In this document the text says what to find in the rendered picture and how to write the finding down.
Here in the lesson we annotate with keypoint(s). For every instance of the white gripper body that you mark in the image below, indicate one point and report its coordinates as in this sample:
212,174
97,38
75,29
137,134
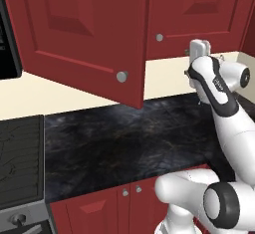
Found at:
200,48

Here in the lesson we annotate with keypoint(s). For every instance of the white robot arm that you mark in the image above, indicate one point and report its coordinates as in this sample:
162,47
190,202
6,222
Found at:
234,135

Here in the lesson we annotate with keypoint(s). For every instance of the round grey cabinet knob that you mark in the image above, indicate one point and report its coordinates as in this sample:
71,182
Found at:
159,37
122,76
125,192
138,188

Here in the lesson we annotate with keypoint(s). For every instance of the red base cabinet door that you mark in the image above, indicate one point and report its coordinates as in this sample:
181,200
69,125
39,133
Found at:
144,211
93,211

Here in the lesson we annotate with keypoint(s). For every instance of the black microwave oven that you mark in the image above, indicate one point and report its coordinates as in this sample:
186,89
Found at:
7,45

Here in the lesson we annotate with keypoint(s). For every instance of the black hob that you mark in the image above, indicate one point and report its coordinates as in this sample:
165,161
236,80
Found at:
21,161

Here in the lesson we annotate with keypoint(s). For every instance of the grey oven front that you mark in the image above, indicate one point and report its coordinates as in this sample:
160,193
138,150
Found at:
30,219

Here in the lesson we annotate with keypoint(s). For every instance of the black oven knob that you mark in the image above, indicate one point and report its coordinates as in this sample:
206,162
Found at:
18,218

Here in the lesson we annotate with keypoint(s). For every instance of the red wall cabinet door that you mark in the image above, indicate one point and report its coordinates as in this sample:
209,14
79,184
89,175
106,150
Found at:
199,12
83,29

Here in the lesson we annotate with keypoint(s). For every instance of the red wall cabinet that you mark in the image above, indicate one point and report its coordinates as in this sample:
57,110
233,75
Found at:
249,35

